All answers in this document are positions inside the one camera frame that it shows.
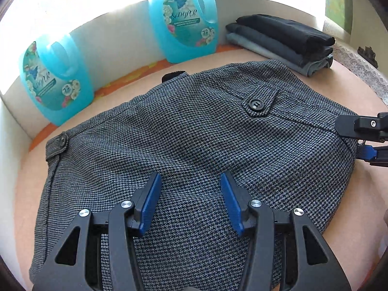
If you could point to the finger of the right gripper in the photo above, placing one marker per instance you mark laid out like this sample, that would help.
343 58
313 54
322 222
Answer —
374 155
364 128

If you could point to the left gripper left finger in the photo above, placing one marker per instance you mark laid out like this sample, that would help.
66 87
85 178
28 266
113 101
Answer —
75 261

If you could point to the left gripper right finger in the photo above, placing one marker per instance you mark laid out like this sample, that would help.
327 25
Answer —
308 263

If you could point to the grey houndstooth pants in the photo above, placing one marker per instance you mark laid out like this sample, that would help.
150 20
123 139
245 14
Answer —
256 120

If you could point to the pink towel mat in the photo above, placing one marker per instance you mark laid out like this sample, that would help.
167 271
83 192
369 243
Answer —
356 229

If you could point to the dark figurine ornament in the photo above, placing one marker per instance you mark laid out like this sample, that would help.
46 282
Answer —
369 55

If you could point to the dark blue folded jeans middle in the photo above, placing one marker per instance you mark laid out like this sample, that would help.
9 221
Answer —
269 47

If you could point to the black folded pants on stack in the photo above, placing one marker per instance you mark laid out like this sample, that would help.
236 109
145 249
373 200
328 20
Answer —
301 38

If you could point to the landscape painting scroll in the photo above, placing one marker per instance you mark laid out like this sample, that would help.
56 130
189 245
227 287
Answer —
341 13

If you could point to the grey folded pants bottom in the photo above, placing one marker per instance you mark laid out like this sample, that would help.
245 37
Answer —
307 69

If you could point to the blue detergent jug far left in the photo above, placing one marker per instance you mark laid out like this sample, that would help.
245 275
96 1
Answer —
56 78

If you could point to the blue detergent jug near stack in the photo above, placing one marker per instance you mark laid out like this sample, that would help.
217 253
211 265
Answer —
184 29

